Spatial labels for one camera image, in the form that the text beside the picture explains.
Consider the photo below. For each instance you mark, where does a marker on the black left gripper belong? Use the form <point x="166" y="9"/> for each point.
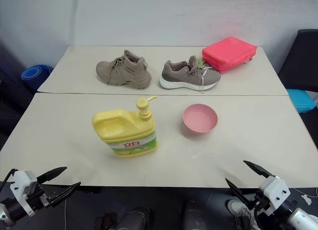
<point x="39" y="196"/>

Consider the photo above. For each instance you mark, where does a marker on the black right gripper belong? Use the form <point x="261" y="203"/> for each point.
<point x="260" y="204"/>

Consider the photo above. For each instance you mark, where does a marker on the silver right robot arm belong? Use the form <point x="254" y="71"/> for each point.
<point x="300" y="218"/>

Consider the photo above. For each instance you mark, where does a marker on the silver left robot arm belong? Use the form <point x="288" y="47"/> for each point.
<point x="10" y="212"/>

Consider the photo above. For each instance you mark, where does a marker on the pink plastic bowl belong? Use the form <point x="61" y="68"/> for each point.
<point x="200" y="120"/>

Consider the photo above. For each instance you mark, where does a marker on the yellow detergent pump bottle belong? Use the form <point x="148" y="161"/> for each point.
<point x="129" y="130"/>

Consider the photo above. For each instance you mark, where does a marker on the white sneaker on floor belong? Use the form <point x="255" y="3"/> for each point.
<point x="237" y="207"/>

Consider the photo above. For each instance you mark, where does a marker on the dark rounded shape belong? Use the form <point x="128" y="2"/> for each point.
<point x="136" y="218"/>

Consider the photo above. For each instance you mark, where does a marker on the cyan blue cushion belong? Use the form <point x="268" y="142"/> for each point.
<point x="299" y="98"/>

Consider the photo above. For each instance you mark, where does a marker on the blue rolled foam mat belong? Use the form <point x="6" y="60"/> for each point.
<point x="33" y="74"/>

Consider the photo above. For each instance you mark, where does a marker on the taupe sneaker with white sole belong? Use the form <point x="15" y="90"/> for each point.
<point x="188" y="77"/>

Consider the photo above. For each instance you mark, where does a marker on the green leaf-shaped item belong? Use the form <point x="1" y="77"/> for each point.
<point x="200" y="63"/>

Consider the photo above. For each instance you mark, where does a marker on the red fabric zip case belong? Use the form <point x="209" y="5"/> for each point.
<point x="227" y="53"/>

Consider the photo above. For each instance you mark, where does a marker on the tan chunky suede shoe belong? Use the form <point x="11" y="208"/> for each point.
<point x="126" y="72"/>

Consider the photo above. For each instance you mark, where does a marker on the black chair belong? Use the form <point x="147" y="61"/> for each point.
<point x="301" y="58"/>

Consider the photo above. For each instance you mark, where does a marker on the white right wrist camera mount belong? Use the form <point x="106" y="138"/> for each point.
<point x="274" y="192"/>

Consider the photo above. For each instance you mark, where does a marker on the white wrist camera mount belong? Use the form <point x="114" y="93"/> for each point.
<point x="274" y="192"/>
<point x="21" y="184"/>

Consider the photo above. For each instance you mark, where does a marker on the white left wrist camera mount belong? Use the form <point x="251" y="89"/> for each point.
<point x="21" y="184"/>

